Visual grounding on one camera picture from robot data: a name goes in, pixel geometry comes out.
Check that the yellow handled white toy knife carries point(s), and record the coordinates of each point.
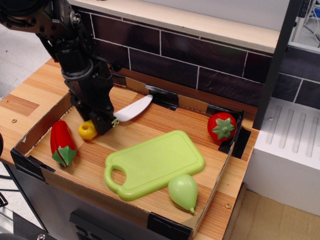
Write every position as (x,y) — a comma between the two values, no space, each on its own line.
(88,131)

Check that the light wooden shelf board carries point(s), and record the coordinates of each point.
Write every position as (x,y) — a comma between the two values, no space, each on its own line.
(208,27)

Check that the white toy sink drainer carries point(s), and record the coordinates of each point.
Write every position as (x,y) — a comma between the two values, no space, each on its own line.
(285,163)

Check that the green toy pear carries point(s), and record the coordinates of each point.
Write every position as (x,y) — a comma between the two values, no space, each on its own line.
(183,190)

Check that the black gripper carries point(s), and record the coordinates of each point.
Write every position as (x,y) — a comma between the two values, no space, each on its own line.
(90,87)

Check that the red toy chili pepper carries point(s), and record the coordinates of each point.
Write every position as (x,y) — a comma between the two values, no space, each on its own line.
(62,145)

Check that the green plastic cutting board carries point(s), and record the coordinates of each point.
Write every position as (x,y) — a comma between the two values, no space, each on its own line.
(149,166)

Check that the red toy strawberry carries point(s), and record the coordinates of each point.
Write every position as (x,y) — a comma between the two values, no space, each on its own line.
(222,126)

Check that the black shelf post right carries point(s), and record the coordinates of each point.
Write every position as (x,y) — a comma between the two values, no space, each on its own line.
(276,62)

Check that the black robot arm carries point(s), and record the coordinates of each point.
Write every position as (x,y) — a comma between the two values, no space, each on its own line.
(63,34)

